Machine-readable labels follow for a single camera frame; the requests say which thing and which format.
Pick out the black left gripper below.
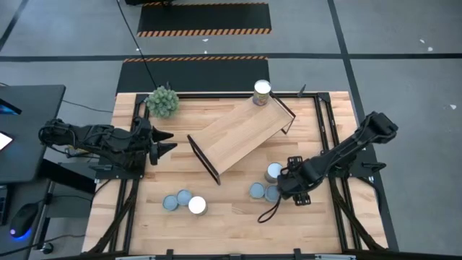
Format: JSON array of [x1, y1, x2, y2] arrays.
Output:
[[131, 116, 178, 166]]

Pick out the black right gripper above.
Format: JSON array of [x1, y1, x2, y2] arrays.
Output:
[[276, 155, 326, 207]]

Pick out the pale yellow labelled can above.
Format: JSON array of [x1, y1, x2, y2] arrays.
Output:
[[264, 162, 284, 184]]

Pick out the white mixed vegetables can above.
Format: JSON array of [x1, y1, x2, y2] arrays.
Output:
[[264, 185, 282, 203]]

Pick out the green polka dot peas can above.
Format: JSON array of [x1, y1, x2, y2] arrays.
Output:
[[249, 182, 266, 200]]

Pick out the white red tomato can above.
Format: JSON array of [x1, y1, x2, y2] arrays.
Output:
[[175, 188, 193, 207]]

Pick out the yellow-green oranges can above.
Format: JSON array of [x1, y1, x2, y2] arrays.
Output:
[[188, 196, 209, 217]]

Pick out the yellow-green corn can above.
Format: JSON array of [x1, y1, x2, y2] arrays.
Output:
[[252, 79, 272, 107]]

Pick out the green plant white pot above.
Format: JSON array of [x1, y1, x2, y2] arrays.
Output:
[[144, 85, 180, 119]]

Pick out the small grey lid can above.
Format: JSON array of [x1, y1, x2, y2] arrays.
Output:
[[162, 194, 180, 212]]

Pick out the black hazard striped floor mat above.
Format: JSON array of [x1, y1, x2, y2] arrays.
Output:
[[136, 2, 272, 38], [115, 56, 271, 95]]

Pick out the black desk stand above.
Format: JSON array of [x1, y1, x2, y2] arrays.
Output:
[[35, 158, 97, 254]]

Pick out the dark screen device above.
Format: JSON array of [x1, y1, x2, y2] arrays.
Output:
[[0, 97, 22, 116]]

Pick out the lit white screen device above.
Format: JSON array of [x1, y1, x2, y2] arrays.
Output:
[[0, 130, 14, 152]]

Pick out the black mouse blue light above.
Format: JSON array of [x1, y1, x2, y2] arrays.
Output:
[[9, 201, 40, 239]]

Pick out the dark keyboard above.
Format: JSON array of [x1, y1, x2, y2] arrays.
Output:
[[0, 186, 9, 227]]

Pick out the black looped gripper cable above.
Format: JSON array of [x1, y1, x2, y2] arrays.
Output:
[[257, 194, 282, 224]]

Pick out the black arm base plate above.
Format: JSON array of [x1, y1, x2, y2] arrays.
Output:
[[94, 162, 147, 181], [324, 144, 387, 178]]

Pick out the black aluminium table frame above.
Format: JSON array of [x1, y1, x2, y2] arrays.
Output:
[[86, 92, 389, 260]]

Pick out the wooden shelf black metal frame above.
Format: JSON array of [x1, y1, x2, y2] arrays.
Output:
[[186, 92, 297, 186]]

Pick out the black hanging cable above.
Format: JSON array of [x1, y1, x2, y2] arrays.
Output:
[[115, 0, 160, 90]]

